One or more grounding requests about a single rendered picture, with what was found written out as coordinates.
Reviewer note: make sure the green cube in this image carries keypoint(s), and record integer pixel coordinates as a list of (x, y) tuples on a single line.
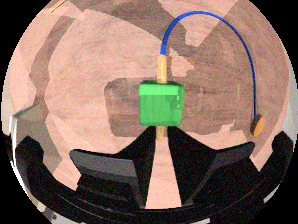
[(161, 104)]

